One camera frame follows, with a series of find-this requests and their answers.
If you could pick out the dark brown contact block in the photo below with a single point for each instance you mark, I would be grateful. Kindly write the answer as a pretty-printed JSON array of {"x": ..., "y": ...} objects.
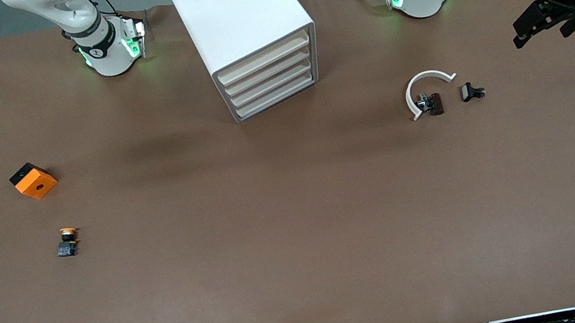
[{"x": 435, "y": 103}]

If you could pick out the yellow push button switch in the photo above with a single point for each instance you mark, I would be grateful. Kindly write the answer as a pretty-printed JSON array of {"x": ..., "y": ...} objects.
[{"x": 67, "y": 242}]

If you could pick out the orange black box with hole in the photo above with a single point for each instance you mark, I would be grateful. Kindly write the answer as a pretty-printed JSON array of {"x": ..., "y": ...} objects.
[{"x": 34, "y": 183}]

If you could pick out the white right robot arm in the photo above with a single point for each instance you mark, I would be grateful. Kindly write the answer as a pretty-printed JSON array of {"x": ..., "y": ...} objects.
[{"x": 106, "y": 57}]

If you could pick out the white curved plastic arc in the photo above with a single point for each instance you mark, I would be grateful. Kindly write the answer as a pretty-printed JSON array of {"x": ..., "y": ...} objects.
[{"x": 422, "y": 76}]

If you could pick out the small black clip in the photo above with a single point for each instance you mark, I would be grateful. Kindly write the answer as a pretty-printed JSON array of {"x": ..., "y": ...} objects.
[{"x": 468, "y": 91}]

